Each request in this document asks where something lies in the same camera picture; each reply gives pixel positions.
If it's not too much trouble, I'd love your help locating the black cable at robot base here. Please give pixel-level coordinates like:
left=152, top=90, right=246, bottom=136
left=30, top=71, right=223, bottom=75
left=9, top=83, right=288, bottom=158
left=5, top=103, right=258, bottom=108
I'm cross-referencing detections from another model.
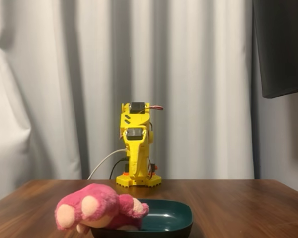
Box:
left=109, top=156, right=127, bottom=180

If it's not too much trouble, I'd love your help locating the black monitor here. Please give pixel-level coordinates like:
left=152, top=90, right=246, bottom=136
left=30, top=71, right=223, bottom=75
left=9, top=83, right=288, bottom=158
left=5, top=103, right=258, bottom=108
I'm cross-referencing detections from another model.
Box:
left=252, top=0, right=298, bottom=99

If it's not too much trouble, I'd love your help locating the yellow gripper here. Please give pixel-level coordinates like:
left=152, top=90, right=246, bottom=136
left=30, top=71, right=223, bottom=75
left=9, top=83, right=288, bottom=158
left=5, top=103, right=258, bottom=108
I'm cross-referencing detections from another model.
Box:
left=123, top=125, right=154, bottom=179

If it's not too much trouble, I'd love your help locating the pink strawberry bear plush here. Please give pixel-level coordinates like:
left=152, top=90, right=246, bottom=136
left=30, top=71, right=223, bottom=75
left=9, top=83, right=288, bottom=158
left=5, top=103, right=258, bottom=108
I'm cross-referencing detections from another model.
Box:
left=54, top=183, right=149, bottom=233

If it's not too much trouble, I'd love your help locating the dark green plastic bin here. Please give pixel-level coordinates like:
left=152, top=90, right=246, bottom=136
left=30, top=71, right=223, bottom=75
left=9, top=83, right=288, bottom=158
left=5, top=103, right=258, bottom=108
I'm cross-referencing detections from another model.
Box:
left=89, top=198, right=194, bottom=238

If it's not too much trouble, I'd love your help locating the light grey curtain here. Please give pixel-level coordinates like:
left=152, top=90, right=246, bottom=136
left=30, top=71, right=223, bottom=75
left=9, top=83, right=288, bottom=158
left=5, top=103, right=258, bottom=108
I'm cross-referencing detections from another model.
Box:
left=0, top=0, right=261, bottom=206

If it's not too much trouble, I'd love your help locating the white power cable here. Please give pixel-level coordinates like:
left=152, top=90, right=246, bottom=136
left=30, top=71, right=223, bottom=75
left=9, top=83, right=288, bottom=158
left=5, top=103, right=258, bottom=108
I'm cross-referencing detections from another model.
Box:
left=86, top=148, right=127, bottom=180

